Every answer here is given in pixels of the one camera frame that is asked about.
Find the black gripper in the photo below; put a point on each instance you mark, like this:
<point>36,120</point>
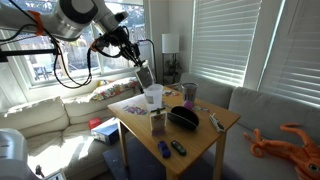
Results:
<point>125,43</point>

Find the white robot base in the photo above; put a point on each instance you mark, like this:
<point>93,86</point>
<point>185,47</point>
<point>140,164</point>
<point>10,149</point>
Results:
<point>11,153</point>

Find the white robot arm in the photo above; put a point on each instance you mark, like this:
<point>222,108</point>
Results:
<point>53,23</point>

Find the frosted plastic cup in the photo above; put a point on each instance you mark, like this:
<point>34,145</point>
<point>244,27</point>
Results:
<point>154,98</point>

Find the green house plant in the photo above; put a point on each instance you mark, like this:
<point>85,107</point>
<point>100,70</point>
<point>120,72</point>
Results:
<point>173,68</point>

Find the white shade floor lamp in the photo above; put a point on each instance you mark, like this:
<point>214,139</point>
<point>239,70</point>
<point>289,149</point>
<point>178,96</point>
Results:
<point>170,43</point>

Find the colourful patterned pillow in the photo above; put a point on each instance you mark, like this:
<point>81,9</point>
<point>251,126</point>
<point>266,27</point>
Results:
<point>115,88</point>

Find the colourful printed cards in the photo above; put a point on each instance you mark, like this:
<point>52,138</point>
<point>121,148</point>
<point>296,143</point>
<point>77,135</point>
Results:
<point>170,93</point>

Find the colourful sticker sheet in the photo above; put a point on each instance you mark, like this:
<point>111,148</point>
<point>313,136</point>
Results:
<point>135,110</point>

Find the small purple ball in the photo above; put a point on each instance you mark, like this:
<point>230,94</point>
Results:
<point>188,105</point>

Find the black glasses case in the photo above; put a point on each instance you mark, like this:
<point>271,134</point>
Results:
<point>183,116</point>

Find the small printed card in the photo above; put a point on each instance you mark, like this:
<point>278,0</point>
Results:
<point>201,108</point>

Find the red box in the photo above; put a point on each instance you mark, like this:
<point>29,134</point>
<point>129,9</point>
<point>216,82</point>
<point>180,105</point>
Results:
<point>94,123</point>

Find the blue box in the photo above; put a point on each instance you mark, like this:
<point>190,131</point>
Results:
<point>106,131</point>

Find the narrow white window blind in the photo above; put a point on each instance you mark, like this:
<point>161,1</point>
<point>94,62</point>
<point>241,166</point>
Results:
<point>223,40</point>

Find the blue toy car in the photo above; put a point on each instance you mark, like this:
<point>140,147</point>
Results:
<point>164,149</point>

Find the wooden table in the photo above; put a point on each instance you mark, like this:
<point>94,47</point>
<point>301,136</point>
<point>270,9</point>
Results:
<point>200,133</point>

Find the dark green toy car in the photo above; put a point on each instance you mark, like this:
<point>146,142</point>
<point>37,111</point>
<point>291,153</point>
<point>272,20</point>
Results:
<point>178,148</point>

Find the small white toy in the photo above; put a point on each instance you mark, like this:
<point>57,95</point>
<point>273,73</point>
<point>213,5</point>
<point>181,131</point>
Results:
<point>216,124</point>

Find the dark outdoor chair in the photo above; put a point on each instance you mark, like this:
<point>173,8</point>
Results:
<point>40,71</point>

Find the white sofa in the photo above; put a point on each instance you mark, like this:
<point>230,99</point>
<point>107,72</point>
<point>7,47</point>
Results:
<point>40,113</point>

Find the black stand bar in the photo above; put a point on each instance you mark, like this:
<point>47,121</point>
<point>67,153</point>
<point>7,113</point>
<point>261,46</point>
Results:
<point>26,52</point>

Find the grey sofa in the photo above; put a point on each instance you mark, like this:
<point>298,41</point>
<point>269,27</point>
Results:
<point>266,110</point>

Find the white labelled device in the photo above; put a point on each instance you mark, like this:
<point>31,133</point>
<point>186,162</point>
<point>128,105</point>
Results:
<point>55,176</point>

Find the wide white window blind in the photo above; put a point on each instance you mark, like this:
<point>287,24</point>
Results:
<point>296,50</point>

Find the orange octopus plush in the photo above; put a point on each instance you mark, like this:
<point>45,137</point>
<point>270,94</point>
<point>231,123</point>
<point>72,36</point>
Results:
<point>293,153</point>

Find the large white frame window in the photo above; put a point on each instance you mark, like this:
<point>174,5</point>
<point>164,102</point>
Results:
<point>71,66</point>

